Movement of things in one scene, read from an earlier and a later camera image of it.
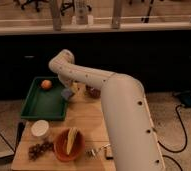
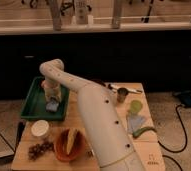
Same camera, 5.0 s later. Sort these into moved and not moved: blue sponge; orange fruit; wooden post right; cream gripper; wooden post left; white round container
Moved: blue sponge; cream gripper
Not moved: orange fruit; white round container; wooden post left; wooden post right
